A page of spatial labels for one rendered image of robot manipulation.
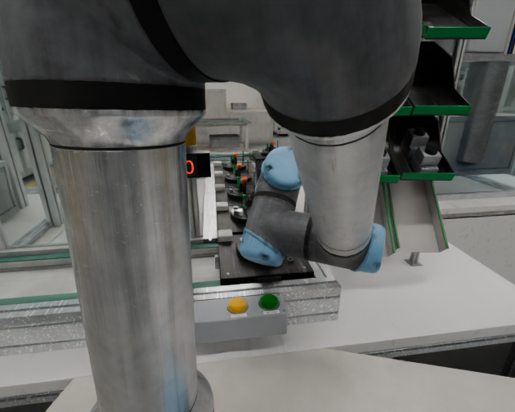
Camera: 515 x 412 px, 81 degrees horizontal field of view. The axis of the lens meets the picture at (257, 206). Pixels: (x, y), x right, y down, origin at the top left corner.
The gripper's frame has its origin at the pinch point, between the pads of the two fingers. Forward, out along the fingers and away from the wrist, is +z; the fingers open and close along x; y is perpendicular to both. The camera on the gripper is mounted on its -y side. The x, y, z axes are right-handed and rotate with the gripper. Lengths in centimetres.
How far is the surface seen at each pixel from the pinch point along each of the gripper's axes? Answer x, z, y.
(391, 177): 30.9, -14.3, -2.3
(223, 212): -9.4, 32.1, -8.8
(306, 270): 10.2, -2.0, 17.4
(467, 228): 114, 59, 0
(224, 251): -10.4, 8.3, 9.3
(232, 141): 26, 467, -273
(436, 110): 40.4, -22.7, -15.4
